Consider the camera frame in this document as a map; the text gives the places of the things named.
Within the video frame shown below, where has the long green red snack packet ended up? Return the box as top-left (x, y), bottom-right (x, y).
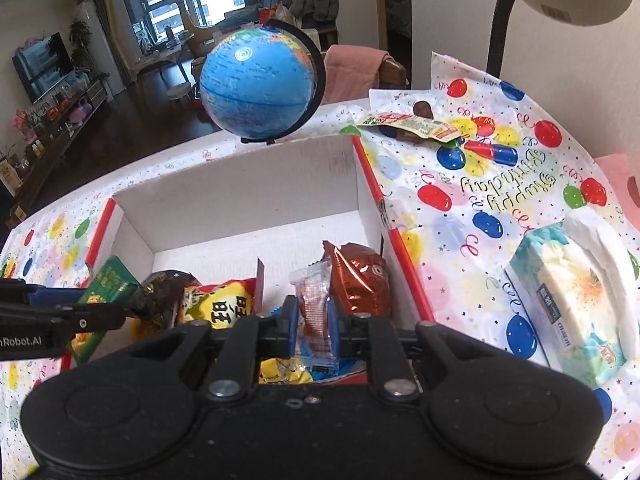
top-left (352, 111), bottom-right (463, 146)

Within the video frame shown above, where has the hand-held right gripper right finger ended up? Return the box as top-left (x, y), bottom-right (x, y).
top-left (327, 301), bottom-right (471, 402)

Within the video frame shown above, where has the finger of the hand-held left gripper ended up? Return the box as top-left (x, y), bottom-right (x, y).
top-left (0, 280), bottom-right (90, 307)
top-left (0, 304), bottom-right (130, 335)

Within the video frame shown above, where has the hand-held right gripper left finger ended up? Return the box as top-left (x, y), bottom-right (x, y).
top-left (165, 295), bottom-right (301, 402)

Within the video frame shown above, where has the blue biscuit snack packet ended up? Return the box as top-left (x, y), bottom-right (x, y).
top-left (260, 307), bottom-right (341, 383)

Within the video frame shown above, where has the flat screen television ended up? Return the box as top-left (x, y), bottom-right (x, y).
top-left (11, 32), bottom-right (76, 106)

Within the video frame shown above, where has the black snack packet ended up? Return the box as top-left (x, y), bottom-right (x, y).
top-left (132, 270), bottom-right (201, 328)

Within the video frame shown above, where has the green potted plant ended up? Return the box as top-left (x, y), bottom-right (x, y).
top-left (67, 20), bottom-right (96, 76)

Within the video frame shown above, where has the clear red sausage packet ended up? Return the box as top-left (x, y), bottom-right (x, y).
top-left (289, 260), bottom-right (335, 361)

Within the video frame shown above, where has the floral tissue pack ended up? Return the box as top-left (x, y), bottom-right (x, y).
top-left (504, 207), bottom-right (640, 390)

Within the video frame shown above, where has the white standing air conditioner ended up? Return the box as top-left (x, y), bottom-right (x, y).
top-left (80, 0), bottom-right (108, 86)

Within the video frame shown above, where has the brown foil snack packet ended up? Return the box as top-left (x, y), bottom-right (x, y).
top-left (321, 241), bottom-right (393, 318)

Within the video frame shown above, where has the blue desk globe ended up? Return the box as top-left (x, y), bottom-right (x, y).
top-left (200, 19), bottom-right (326, 145)

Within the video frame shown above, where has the large red yellow snack packet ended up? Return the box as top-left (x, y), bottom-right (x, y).
top-left (177, 257), bottom-right (266, 331)

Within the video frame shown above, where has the dark wooden tv cabinet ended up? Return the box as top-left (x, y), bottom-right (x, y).
top-left (0, 77), bottom-right (111, 201)

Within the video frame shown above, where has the gold crinkly snack packet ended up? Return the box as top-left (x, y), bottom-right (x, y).
top-left (259, 357), bottom-right (313, 386)

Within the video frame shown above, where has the red cardboard box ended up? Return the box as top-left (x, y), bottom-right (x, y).
top-left (82, 132), bottom-right (436, 386)

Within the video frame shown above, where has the balloon print tablecloth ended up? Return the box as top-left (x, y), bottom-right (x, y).
top-left (0, 51), bottom-right (640, 480)

